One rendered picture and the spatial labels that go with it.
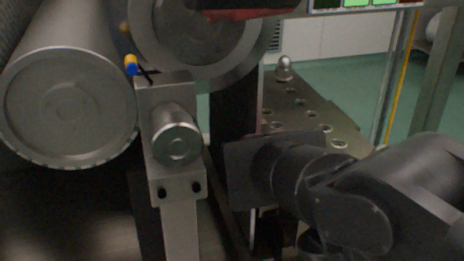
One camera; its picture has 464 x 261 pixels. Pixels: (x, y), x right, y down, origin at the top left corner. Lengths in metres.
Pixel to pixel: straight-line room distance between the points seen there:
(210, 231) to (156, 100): 0.32
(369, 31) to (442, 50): 2.60
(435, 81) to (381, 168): 1.05
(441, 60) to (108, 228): 0.97
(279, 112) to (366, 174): 0.44
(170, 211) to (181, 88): 0.13
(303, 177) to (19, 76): 0.24
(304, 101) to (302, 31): 2.80
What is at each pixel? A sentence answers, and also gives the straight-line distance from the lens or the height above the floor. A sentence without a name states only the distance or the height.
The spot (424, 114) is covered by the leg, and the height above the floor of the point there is 0.77.
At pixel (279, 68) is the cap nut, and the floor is 1.05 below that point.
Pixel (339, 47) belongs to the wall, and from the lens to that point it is 3.70.
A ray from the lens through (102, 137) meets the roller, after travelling 0.39.
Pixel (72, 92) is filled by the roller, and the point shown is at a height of 1.19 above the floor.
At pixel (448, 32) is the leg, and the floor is 1.02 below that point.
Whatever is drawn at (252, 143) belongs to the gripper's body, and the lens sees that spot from 0.36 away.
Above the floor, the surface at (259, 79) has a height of 1.18.
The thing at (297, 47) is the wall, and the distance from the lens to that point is 3.50.
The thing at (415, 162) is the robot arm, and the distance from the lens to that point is 0.23.
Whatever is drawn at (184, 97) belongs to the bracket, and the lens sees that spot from 0.34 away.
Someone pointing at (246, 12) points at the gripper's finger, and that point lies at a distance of 0.28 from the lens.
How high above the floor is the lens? 1.34
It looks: 32 degrees down
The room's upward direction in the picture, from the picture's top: straight up
